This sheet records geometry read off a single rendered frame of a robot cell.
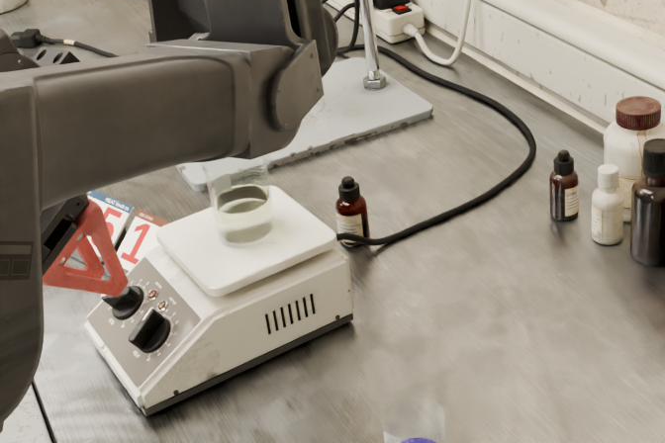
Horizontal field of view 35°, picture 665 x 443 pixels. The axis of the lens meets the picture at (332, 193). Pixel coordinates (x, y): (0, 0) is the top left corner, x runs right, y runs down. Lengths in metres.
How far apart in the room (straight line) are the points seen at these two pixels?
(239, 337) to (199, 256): 0.08
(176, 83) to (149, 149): 0.04
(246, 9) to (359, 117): 0.64
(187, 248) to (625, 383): 0.36
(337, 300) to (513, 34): 0.50
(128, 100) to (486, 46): 0.91
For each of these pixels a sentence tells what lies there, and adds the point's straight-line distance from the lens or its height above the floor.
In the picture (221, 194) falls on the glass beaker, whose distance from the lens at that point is 0.86.
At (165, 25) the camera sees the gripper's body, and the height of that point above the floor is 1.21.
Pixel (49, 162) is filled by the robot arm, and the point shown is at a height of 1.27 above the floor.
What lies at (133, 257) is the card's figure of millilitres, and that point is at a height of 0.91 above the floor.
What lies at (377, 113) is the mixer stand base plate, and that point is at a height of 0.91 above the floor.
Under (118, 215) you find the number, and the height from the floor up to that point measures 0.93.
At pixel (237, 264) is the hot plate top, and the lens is 0.86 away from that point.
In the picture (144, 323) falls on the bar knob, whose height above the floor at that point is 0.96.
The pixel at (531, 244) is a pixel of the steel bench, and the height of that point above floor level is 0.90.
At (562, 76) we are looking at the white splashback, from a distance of 1.22.
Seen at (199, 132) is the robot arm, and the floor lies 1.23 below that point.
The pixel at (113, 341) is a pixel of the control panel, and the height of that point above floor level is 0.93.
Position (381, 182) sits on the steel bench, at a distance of 1.12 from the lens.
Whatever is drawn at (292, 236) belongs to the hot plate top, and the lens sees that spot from 0.88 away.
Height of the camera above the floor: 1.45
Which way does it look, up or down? 30 degrees down
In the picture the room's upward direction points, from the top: 8 degrees counter-clockwise
